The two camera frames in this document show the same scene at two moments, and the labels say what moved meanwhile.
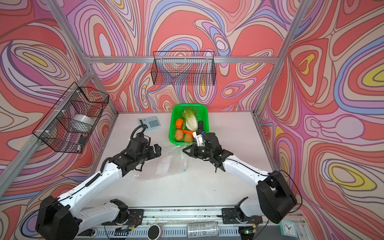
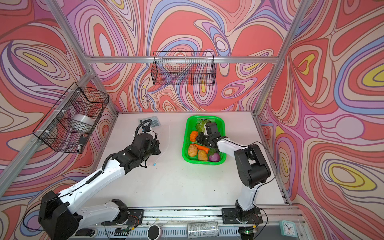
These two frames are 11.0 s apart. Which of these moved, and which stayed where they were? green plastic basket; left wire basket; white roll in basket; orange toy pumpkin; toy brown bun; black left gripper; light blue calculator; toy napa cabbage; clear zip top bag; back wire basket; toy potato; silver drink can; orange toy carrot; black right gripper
Moved: clear zip top bag; orange toy pumpkin; toy brown bun; toy potato; toy napa cabbage; black right gripper; green plastic basket; orange toy carrot
Stayed: back wire basket; left wire basket; light blue calculator; silver drink can; white roll in basket; black left gripper
